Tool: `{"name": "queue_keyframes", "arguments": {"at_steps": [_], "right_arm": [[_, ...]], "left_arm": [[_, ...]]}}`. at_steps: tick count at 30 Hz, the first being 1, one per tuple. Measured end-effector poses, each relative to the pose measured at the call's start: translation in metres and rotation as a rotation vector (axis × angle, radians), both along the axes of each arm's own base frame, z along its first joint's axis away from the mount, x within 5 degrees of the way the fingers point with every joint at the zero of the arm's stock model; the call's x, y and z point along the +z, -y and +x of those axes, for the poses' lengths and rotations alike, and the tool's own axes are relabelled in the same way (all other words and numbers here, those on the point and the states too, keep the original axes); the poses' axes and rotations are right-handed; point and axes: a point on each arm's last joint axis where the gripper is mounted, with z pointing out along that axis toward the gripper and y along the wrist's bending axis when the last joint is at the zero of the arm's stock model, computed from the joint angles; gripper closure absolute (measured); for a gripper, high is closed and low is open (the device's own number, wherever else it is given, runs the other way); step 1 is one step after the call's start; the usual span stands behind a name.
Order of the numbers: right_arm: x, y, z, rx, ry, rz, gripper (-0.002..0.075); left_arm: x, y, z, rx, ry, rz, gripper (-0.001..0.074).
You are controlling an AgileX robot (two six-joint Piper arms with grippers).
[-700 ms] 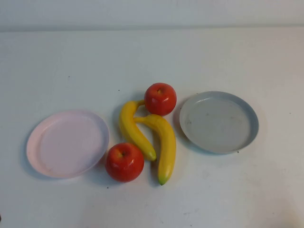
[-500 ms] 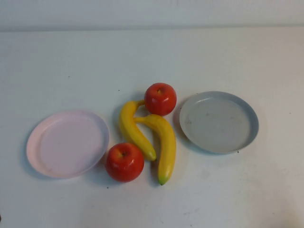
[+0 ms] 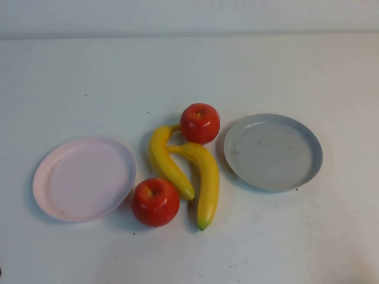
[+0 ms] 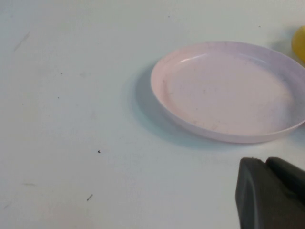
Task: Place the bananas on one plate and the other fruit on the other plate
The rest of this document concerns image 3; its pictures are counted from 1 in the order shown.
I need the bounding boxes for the small yellow banana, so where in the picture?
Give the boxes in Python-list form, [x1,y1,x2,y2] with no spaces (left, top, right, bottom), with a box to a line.
[147,124,196,201]

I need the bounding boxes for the large yellow banana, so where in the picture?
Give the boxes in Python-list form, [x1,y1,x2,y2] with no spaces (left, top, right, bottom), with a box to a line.
[166,142,220,232]

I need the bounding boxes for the red apple small yellow spot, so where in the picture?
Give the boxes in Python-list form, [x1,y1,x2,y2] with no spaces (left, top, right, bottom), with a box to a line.
[179,102,221,146]

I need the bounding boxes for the red apple orange-yellow side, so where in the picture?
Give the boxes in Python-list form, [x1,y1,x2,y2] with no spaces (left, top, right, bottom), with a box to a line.
[131,177,181,228]

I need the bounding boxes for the pink round plate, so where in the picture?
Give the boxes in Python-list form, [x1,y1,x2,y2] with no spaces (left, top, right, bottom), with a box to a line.
[32,137,137,222]

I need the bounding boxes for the grey-blue round plate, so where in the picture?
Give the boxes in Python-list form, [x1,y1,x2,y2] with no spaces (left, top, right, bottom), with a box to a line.
[223,113,324,193]

